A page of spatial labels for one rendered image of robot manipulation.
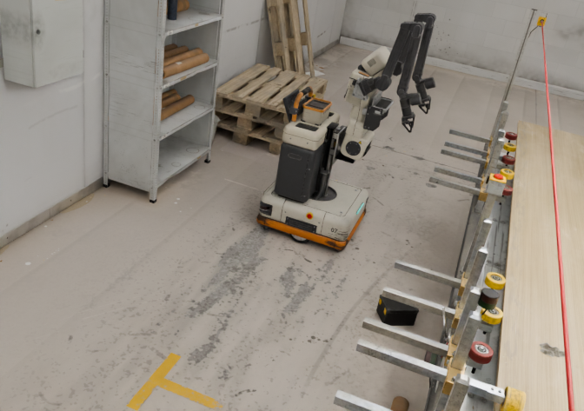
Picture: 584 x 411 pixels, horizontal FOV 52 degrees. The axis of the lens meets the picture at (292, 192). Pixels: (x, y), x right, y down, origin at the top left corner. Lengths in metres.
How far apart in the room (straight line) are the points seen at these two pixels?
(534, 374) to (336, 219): 2.15
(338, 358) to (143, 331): 1.06
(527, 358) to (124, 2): 3.16
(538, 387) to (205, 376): 1.63
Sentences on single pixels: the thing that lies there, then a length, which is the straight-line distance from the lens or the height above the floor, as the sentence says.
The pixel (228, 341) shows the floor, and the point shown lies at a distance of 3.35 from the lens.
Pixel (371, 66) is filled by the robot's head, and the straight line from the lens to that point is 3.87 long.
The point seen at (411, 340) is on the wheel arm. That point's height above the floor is 0.85.
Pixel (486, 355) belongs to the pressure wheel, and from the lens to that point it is 2.22.
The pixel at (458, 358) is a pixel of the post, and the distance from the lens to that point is 1.99.
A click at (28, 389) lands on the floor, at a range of 3.14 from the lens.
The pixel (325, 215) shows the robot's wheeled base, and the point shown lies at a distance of 4.08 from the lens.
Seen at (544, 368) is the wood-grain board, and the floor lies 0.90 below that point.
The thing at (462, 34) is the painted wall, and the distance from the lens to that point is 9.92.
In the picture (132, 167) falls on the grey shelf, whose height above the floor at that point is 0.24.
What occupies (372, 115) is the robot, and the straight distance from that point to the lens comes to 3.92.
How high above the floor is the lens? 2.22
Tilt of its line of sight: 27 degrees down
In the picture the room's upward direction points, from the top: 10 degrees clockwise
